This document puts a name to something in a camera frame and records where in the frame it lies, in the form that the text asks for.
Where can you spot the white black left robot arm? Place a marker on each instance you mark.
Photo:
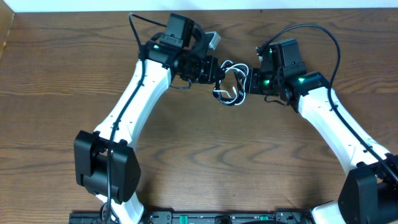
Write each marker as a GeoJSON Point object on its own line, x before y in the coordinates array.
{"type": "Point", "coordinates": [105, 161]}

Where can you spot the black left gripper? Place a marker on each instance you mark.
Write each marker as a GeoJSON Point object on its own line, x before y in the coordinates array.
{"type": "Point", "coordinates": [214, 70]}

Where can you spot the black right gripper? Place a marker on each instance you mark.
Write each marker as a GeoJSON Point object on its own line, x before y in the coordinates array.
{"type": "Point", "coordinates": [250, 80]}

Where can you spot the black mounting rail base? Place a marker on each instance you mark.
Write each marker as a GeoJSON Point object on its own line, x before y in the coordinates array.
{"type": "Point", "coordinates": [273, 217]}

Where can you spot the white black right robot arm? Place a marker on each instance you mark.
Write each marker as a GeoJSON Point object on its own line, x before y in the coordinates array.
{"type": "Point", "coordinates": [369, 193]}

